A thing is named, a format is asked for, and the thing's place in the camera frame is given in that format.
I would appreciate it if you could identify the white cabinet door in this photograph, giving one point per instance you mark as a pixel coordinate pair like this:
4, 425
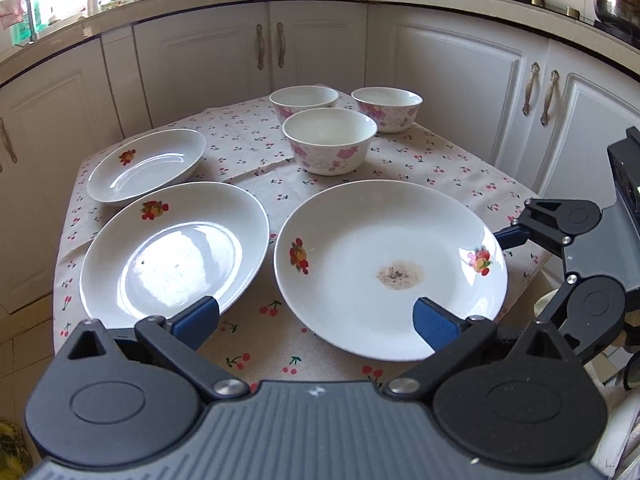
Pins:
200, 60
50, 135
325, 45
460, 85
590, 110

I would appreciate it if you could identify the large white fruit-print plate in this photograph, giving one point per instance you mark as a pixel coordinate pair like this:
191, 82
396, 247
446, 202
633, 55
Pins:
380, 240

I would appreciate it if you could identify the metal faucet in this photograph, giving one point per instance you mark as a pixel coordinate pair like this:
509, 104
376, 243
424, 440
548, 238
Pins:
30, 17

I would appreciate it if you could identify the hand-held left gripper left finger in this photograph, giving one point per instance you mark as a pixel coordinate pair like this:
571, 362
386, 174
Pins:
200, 317

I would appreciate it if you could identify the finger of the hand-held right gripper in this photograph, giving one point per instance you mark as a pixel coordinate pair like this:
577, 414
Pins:
555, 305
506, 236

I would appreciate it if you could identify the black gas stove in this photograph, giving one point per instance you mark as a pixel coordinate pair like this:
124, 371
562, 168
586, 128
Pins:
565, 10

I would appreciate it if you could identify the small white fruit-print plate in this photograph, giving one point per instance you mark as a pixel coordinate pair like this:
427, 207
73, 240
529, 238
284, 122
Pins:
150, 170

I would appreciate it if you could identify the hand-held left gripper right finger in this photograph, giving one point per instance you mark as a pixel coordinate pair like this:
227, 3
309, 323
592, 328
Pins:
435, 322

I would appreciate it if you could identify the medium white fruit-print plate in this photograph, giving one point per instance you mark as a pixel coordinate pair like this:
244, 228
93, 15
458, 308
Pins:
175, 255

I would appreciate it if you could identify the large pink floral bowl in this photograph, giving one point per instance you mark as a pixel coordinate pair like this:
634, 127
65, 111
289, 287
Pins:
330, 155

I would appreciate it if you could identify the white cloth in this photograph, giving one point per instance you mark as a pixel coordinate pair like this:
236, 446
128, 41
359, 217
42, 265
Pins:
622, 425

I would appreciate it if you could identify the pink cloth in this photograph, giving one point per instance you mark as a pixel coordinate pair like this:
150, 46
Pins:
11, 10

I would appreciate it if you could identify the cherry print tablecloth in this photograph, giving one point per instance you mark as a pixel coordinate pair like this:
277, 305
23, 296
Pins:
260, 340

